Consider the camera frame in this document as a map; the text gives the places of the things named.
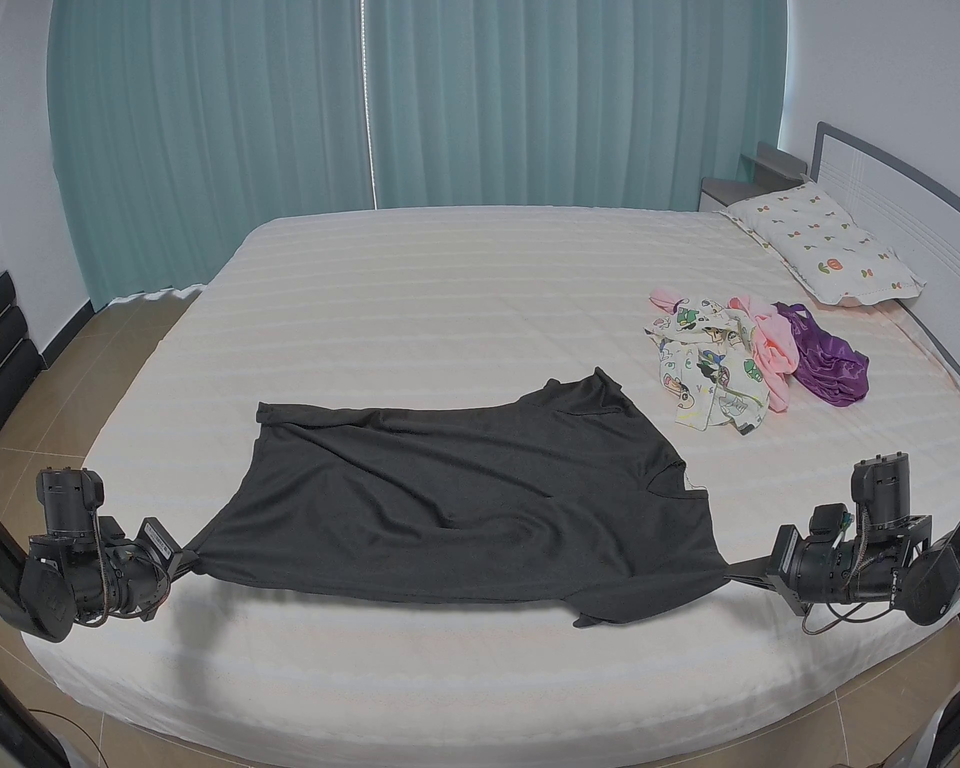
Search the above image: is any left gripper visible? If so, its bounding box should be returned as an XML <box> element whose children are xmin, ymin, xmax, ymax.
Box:
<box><xmin>99</xmin><ymin>516</ymin><xmax>186</xmax><ymax>623</ymax></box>

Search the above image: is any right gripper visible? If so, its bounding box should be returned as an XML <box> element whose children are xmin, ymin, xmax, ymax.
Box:
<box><xmin>768</xmin><ymin>522</ymin><xmax>856</xmax><ymax>618</ymax></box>

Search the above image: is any black T-shirt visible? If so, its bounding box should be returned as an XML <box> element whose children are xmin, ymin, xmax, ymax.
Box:
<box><xmin>183</xmin><ymin>367</ymin><xmax>751</xmax><ymax>630</ymax></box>

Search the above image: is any bed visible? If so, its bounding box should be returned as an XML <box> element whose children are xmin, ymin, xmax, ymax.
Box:
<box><xmin>22</xmin><ymin>120</ymin><xmax>960</xmax><ymax>768</ymax></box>

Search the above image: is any purple satin garment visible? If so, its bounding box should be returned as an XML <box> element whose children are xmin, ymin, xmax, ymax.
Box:
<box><xmin>772</xmin><ymin>301</ymin><xmax>871</xmax><ymax>408</ymax></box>

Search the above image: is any pink garment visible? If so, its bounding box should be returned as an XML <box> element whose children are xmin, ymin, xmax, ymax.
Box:
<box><xmin>648</xmin><ymin>286</ymin><xmax>800</xmax><ymax>412</ymax></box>

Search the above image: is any white printed pyjama garment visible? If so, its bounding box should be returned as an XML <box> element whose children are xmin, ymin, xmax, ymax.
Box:
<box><xmin>643</xmin><ymin>296</ymin><xmax>772</xmax><ymax>436</ymax></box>

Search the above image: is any white printed pillow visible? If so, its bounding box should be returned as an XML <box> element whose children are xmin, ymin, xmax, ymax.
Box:
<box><xmin>716</xmin><ymin>180</ymin><xmax>927</xmax><ymax>307</ymax></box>

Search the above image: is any grey white bedside table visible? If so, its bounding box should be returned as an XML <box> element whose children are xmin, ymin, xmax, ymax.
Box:
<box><xmin>699</xmin><ymin>141</ymin><xmax>810</xmax><ymax>211</ymax></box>

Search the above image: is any blue-green curtain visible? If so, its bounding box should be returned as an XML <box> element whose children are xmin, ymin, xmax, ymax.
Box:
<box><xmin>46</xmin><ymin>0</ymin><xmax>376</xmax><ymax>309</ymax></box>
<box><xmin>366</xmin><ymin>0</ymin><xmax>789</xmax><ymax>215</ymax></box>

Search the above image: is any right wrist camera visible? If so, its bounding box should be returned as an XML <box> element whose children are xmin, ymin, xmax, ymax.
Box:
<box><xmin>808</xmin><ymin>502</ymin><xmax>855</xmax><ymax>543</ymax></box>

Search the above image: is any black cable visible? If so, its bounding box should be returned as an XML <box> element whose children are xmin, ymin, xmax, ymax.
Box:
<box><xmin>26</xmin><ymin>708</ymin><xmax>106</xmax><ymax>768</ymax></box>
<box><xmin>801</xmin><ymin>600</ymin><xmax>901</xmax><ymax>637</ymax></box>

